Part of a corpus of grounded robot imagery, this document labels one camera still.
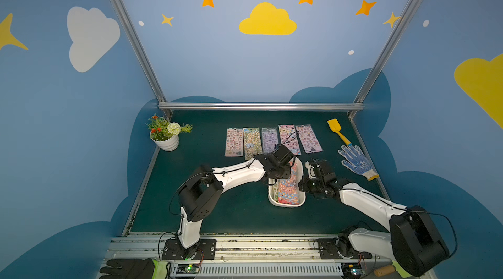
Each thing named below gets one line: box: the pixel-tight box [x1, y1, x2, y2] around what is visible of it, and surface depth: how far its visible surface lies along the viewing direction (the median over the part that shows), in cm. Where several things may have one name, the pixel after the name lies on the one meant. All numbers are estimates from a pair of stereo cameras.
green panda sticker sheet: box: [242, 127, 263, 161], surface depth 110 cm
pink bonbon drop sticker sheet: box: [224, 127, 244, 157], surface depth 110 cm
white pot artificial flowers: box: [145, 114, 194, 152], surface depth 96 cm
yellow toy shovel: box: [326, 118, 352, 147], surface depth 117 cm
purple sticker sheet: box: [261, 127, 279, 154], surface depth 113 cm
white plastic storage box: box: [267, 156, 306, 208], surface depth 86 cm
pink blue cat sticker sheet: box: [277, 163, 300, 205], surface depth 88 cm
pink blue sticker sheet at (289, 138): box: [278, 124, 302, 156], surface depth 113 cm
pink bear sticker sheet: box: [295, 124, 323, 154], surface depth 113 cm
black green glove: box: [98, 258, 170, 279], surface depth 70 cm
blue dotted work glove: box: [337, 145, 380, 181], surface depth 103 cm
